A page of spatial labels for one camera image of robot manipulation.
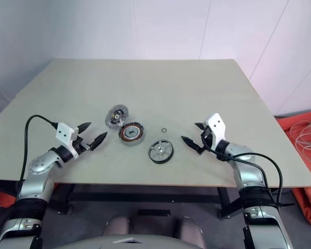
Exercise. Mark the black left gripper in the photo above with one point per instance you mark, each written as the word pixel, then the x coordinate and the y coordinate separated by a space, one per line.
pixel 80 145

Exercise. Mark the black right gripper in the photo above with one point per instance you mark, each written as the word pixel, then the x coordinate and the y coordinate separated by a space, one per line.
pixel 207 140

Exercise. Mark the black rimmed metal wheel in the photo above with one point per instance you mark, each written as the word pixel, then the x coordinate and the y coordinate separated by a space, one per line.
pixel 160 150

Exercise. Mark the copper wound stator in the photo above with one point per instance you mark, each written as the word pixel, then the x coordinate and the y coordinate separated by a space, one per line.
pixel 130 133

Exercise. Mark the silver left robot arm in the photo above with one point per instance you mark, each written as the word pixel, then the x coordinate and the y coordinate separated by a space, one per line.
pixel 39 166

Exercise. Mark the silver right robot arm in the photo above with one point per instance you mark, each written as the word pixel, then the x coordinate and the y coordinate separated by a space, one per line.
pixel 248 173

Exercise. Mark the small orange cushion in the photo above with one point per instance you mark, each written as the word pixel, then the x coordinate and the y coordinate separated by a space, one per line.
pixel 2 199

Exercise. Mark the grey robot torso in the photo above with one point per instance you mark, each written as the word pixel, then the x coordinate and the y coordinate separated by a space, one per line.
pixel 145 245

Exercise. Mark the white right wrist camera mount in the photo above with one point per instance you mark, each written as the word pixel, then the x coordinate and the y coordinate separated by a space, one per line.
pixel 217 124

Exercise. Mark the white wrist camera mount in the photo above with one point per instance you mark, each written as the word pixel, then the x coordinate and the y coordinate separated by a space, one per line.
pixel 64 133
pixel 217 124

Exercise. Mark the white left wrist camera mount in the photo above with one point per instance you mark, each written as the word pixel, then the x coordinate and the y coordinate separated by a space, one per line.
pixel 64 133

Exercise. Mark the black table frame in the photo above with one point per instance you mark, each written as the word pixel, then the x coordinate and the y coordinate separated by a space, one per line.
pixel 145 194

